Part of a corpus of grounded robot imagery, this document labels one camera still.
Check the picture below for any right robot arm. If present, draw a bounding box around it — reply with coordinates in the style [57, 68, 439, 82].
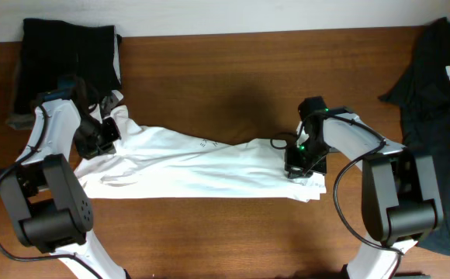
[285, 105, 443, 278]

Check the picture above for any black t-shirt with print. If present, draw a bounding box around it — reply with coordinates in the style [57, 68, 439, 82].
[380, 18, 450, 256]

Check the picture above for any white t-shirt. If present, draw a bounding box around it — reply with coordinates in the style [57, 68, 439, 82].
[74, 105, 327, 202]

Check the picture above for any folded black garment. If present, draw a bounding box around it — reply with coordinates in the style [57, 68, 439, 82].
[12, 18, 122, 115]

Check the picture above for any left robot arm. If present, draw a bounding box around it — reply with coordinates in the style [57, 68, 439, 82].
[0, 85, 129, 278]

